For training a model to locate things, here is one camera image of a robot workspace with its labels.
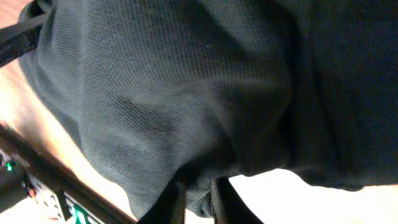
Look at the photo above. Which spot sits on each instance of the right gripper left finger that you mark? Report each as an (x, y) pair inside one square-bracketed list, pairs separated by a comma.
[(170, 206)]

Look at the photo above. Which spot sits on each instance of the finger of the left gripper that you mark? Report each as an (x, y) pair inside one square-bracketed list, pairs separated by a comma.
[(23, 37)]

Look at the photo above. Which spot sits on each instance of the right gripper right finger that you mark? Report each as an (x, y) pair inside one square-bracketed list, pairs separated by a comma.
[(227, 206)]

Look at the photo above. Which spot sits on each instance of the black t-shirt with white logo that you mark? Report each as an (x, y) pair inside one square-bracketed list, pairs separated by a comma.
[(147, 89)]

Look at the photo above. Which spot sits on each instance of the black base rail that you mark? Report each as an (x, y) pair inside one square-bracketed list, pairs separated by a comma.
[(66, 185)]

